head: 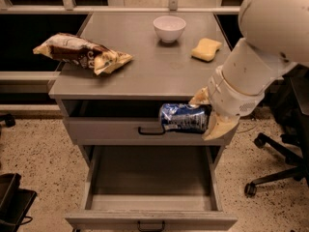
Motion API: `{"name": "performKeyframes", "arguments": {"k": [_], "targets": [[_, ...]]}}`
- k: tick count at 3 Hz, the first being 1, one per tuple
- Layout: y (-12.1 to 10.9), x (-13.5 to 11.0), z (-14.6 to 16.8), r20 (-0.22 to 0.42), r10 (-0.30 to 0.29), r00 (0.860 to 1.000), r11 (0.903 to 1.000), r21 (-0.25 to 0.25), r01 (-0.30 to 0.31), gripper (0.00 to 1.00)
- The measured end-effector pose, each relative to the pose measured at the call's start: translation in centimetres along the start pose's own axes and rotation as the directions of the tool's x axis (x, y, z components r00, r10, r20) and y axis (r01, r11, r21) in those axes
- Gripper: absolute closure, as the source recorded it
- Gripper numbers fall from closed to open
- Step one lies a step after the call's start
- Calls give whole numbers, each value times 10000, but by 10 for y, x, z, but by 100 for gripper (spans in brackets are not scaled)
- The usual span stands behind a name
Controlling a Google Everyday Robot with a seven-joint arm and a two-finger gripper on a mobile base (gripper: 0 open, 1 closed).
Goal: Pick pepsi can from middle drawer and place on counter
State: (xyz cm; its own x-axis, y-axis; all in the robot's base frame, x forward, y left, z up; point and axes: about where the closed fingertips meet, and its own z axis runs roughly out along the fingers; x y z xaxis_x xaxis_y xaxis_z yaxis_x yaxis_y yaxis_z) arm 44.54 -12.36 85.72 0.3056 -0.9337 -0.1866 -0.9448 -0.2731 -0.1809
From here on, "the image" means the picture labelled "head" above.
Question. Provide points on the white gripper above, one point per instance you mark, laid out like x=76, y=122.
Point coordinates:
x=231, y=98

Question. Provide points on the blue pepsi can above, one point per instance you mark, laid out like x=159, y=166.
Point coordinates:
x=183, y=117

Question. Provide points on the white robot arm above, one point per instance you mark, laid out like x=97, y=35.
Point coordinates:
x=275, y=38

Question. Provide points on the grey drawer cabinet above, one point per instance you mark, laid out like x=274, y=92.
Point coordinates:
x=158, y=72

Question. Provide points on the grey open middle drawer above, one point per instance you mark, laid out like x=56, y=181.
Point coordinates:
x=151, y=189

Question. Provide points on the grey closed upper drawer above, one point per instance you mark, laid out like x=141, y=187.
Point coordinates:
x=125, y=131

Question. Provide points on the yellow sponge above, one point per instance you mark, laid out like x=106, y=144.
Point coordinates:
x=206, y=49

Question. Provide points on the white bowl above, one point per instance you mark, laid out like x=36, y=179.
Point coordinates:
x=169, y=28

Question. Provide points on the brown yellow chip bag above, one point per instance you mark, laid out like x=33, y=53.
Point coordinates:
x=81, y=52

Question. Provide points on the black bin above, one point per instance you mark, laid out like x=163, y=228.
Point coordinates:
x=15, y=202

